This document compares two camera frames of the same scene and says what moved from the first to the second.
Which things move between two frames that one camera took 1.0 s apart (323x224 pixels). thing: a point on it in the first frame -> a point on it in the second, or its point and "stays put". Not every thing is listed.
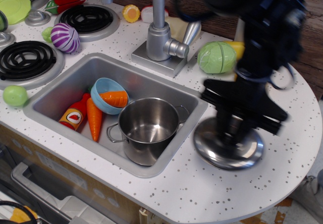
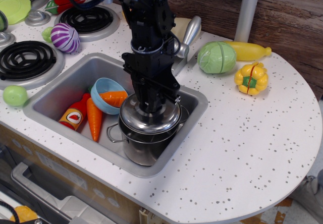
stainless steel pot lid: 218,151 -> 136,119
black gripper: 244,96 -> 153,79
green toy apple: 14,95 stays put
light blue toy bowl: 104,85 stays put
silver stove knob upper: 37,18 stays put
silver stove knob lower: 6,39 stays put
